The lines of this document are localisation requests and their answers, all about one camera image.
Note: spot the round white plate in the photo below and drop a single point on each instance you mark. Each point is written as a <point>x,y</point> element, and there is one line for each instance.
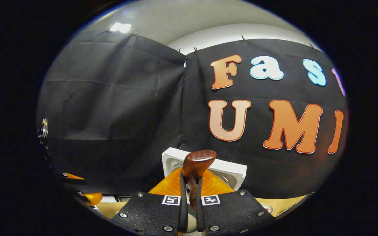
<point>269,208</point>

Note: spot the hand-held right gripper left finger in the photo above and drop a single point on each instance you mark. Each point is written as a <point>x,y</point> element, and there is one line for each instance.
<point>183,216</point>

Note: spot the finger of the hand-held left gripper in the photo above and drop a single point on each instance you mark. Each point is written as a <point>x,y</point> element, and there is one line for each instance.
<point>94,197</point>
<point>72,177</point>

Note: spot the brown wooden spoon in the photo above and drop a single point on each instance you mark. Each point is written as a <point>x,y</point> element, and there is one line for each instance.
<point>197,162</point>

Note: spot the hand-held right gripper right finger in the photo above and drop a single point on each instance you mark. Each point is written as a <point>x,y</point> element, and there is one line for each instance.
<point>200,216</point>

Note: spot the white rice cooker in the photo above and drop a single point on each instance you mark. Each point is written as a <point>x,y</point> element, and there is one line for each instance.
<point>231,172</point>

